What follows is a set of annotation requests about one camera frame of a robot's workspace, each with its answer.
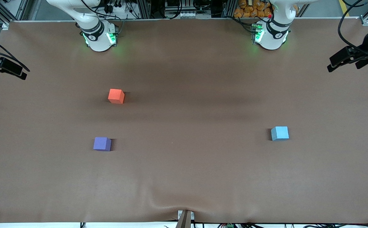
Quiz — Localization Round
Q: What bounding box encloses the light blue foam block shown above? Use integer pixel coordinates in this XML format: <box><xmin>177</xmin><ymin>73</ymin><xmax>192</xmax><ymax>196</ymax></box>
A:
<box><xmin>271</xmin><ymin>126</ymin><xmax>289</xmax><ymax>141</ymax></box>

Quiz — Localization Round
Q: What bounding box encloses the wooden camera mount post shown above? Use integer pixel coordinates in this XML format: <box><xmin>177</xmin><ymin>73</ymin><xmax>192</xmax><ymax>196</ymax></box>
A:
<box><xmin>176</xmin><ymin>210</ymin><xmax>195</xmax><ymax>228</ymax></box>

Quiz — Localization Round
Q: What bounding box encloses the white power strip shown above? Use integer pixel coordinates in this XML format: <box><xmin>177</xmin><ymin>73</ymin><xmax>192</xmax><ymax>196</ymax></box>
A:
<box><xmin>104</xmin><ymin>0</ymin><xmax>130</xmax><ymax>15</ymax></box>

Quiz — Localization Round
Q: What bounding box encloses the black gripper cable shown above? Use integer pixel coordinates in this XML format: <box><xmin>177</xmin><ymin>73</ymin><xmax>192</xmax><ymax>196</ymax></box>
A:
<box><xmin>338</xmin><ymin>0</ymin><xmax>368</xmax><ymax>59</ymax></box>
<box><xmin>0</xmin><ymin>32</ymin><xmax>30</xmax><ymax>72</ymax></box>

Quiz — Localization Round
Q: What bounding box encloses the orange foam block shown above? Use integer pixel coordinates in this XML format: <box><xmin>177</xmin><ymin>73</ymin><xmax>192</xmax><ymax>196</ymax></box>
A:
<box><xmin>108</xmin><ymin>89</ymin><xmax>125</xmax><ymax>104</ymax></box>

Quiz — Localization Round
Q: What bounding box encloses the grey electronics box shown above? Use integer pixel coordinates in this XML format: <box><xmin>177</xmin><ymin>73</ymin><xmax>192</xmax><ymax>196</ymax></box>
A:
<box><xmin>164</xmin><ymin>0</ymin><xmax>212</xmax><ymax>19</ymax></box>

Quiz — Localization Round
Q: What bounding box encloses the purple foam block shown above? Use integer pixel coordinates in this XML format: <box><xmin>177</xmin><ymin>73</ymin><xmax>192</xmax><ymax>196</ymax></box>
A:
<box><xmin>93</xmin><ymin>137</ymin><xmax>112</xmax><ymax>151</ymax></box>

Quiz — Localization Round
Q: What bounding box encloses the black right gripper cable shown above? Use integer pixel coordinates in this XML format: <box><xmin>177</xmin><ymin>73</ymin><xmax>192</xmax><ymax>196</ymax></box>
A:
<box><xmin>0</xmin><ymin>32</ymin><xmax>30</xmax><ymax>72</ymax></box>

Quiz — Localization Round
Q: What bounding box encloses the brown table cover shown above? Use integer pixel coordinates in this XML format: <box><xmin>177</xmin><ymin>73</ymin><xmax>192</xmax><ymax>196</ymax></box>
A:
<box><xmin>0</xmin><ymin>18</ymin><xmax>368</xmax><ymax>224</ymax></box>

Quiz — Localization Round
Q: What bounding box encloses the pile of orange objects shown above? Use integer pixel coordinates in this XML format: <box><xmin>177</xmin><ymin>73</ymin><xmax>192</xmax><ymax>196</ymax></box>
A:
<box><xmin>234</xmin><ymin>0</ymin><xmax>274</xmax><ymax>18</ymax></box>

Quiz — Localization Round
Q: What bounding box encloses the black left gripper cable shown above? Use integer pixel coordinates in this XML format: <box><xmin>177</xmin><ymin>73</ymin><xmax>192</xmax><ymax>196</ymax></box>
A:
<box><xmin>338</xmin><ymin>0</ymin><xmax>368</xmax><ymax>59</ymax></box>

